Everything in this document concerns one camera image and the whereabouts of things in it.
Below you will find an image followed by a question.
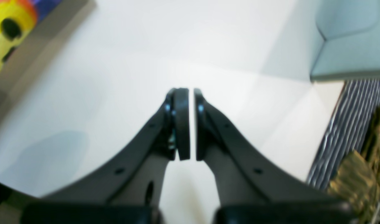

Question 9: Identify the striped grey rug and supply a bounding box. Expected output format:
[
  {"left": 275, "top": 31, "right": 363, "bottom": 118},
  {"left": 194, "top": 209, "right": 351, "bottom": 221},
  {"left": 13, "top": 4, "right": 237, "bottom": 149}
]
[{"left": 306, "top": 78, "right": 380, "bottom": 190}]

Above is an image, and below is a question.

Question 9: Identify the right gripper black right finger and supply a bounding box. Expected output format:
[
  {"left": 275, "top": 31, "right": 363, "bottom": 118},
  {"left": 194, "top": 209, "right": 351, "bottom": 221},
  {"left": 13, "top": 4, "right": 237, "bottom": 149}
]
[{"left": 194, "top": 88, "right": 358, "bottom": 224}]

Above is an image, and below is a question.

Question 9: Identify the olive camouflage cloth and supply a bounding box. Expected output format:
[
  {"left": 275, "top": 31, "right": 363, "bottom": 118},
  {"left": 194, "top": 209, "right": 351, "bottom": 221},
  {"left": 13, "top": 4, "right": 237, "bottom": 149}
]
[{"left": 327, "top": 107, "right": 380, "bottom": 224}]

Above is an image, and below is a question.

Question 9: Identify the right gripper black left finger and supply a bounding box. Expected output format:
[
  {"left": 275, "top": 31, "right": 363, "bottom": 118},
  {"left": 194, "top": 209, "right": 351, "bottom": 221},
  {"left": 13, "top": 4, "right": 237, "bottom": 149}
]
[{"left": 21, "top": 88, "right": 190, "bottom": 224}]

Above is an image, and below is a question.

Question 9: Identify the black T-shirt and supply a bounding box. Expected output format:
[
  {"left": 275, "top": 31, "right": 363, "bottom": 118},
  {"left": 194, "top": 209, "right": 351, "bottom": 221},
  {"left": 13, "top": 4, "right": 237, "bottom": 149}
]
[{"left": 0, "top": 0, "right": 63, "bottom": 83}]

